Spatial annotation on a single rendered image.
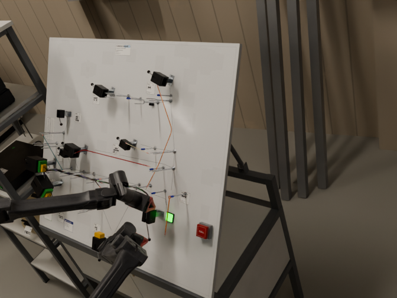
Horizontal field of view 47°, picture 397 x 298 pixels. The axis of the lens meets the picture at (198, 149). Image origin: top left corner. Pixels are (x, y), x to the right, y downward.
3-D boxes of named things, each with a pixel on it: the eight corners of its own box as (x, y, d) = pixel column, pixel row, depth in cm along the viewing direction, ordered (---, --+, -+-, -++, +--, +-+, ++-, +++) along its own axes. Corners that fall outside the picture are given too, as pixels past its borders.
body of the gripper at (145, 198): (133, 190, 188) (121, 185, 182) (151, 197, 182) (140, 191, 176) (126, 204, 186) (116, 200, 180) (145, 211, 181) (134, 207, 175)
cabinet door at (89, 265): (147, 305, 246) (120, 261, 223) (83, 273, 278) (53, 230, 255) (149, 303, 247) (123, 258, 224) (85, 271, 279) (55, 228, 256)
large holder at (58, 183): (52, 161, 241) (28, 162, 230) (67, 185, 234) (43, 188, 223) (46, 169, 244) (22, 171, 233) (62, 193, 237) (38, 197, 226)
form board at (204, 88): (42, 223, 253) (39, 224, 251) (52, 37, 238) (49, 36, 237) (213, 299, 184) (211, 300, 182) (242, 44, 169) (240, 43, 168)
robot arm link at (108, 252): (110, 246, 133) (139, 269, 134) (123, 230, 135) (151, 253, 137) (92, 250, 172) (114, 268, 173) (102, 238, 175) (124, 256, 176)
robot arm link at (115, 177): (101, 209, 175) (102, 197, 169) (94, 185, 182) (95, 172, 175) (131, 203, 180) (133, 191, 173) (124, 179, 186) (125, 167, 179)
